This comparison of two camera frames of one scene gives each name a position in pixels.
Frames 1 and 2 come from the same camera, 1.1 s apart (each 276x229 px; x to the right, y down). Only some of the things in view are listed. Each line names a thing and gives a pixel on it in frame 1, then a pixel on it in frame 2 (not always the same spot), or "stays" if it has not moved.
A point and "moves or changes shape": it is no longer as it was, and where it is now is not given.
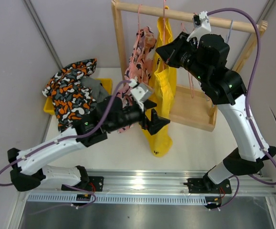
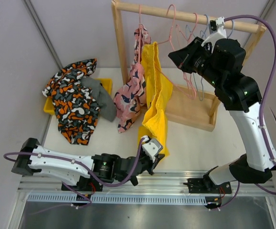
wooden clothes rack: x=189 y=106 stays
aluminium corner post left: x=30 y=8 stays
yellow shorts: x=163 y=83 moves or changes shape
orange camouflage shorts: x=71 y=100 stays
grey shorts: x=98 y=92 stays
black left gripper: x=157 y=122 to x=152 y=164
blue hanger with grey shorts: x=208 y=99 to x=205 y=33
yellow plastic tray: x=49 y=106 stays
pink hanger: x=164 y=2 to x=169 y=41
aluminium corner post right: x=266 y=10 stays
